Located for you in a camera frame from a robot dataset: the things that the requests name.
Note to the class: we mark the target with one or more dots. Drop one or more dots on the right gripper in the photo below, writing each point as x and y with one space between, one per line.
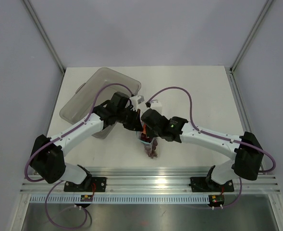
149 134

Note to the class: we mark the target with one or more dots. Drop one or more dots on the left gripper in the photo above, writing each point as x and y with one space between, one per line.
136 123

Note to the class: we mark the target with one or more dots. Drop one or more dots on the orange peach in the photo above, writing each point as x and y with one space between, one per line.
144 129

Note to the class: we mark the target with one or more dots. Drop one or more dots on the red grape bunch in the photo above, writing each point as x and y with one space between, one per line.
150 146

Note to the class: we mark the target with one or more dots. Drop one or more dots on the clear zip top bag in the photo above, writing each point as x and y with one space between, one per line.
138 134

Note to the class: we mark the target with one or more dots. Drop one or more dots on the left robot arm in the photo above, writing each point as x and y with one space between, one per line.
47 157

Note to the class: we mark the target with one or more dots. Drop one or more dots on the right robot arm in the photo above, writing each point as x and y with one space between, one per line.
244 152

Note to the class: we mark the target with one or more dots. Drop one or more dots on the clear plastic tray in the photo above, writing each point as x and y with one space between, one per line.
100 87

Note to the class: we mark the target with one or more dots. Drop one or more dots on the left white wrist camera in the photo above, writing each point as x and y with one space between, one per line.
136 101

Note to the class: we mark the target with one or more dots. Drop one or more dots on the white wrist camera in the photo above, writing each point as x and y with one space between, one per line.
136 101
155 105

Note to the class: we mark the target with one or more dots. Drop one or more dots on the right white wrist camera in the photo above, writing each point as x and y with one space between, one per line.
155 105

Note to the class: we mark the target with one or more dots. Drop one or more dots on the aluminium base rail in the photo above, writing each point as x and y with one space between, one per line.
170 180

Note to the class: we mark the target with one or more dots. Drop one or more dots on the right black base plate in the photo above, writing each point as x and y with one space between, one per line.
205 185

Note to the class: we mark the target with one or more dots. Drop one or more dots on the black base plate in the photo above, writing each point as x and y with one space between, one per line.
205 185
94 184

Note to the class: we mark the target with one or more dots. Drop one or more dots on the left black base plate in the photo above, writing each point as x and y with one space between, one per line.
94 184

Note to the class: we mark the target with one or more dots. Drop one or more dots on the left aluminium frame post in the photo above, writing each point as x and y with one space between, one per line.
39 26

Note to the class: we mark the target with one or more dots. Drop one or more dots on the aluminium frame post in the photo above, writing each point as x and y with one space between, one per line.
266 8
39 26

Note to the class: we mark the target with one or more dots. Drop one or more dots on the white slotted cable duct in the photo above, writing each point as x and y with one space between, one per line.
120 199

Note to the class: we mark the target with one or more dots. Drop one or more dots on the right aluminium frame post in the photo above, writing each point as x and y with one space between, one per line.
266 8

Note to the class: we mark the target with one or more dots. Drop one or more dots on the right side aluminium rail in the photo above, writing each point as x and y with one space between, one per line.
245 120

